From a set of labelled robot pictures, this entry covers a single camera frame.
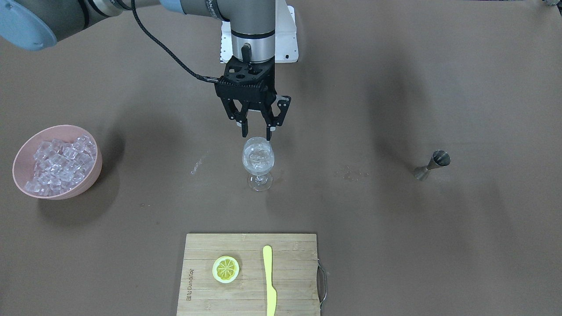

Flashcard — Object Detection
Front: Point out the yellow plastic knife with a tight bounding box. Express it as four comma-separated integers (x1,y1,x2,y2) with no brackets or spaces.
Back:
262,245,277,316

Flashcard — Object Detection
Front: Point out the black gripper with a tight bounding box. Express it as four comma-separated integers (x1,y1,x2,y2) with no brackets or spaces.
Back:
220,94,292,141

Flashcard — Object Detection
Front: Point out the steel jigger measuring cup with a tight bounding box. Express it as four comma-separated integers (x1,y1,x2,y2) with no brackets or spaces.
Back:
413,150,451,181

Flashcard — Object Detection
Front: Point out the white pedestal column base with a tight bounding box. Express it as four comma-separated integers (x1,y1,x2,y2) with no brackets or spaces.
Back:
219,0,299,64

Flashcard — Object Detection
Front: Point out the yellow lemon slice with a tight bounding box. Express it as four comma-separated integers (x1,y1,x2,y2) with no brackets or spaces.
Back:
212,256,240,284

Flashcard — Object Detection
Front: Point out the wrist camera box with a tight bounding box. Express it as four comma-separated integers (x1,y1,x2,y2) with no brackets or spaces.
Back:
214,56,277,103

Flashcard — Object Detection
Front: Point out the pink bowl of ice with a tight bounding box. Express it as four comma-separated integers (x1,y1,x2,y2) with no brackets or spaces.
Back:
12,125,103,200

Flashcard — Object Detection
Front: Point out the bamboo cutting board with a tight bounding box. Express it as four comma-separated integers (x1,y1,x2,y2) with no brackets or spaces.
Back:
176,233,324,316

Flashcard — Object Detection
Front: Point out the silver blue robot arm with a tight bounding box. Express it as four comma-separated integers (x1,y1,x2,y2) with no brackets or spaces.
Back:
1,0,299,140

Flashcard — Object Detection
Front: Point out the clear wine glass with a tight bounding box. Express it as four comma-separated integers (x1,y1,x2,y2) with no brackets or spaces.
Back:
241,137,275,192

